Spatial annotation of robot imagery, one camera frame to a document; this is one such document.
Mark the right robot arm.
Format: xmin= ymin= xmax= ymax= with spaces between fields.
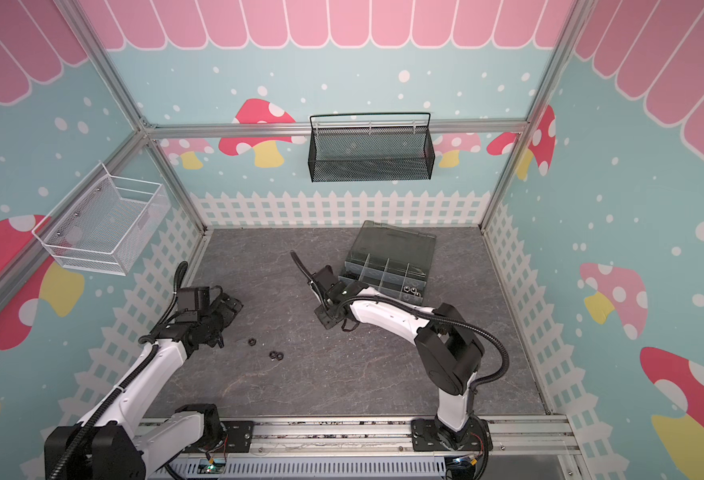
xmin=296 ymin=260 xmax=510 ymax=455

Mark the black mesh wall basket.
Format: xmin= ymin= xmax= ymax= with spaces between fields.
xmin=308 ymin=112 xmax=436 ymax=182

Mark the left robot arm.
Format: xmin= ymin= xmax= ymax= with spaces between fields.
xmin=44 ymin=287 xmax=243 ymax=479

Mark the white slotted cable duct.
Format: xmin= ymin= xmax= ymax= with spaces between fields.
xmin=172 ymin=456 xmax=446 ymax=479

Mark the silver nut pair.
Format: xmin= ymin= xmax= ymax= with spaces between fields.
xmin=403 ymin=284 xmax=422 ymax=297

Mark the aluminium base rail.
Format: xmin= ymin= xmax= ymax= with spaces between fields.
xmin=80 ymin=415 xmax=581 ymax=460

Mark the grey compartment organizer box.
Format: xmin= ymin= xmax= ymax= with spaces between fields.
xmin=339 ymin=220 xmax=437 ymax=305

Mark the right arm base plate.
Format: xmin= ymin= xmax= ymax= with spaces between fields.
xmin=411 ymin=416 xmax=494 ymax=452

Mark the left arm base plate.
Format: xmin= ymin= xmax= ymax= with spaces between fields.
xmin=198 ymin=420 xmax=255 ymax=455

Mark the white mesh wall basket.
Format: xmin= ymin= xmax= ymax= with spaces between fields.
xmin=32 ymin=163 xmax=171 ymax=276

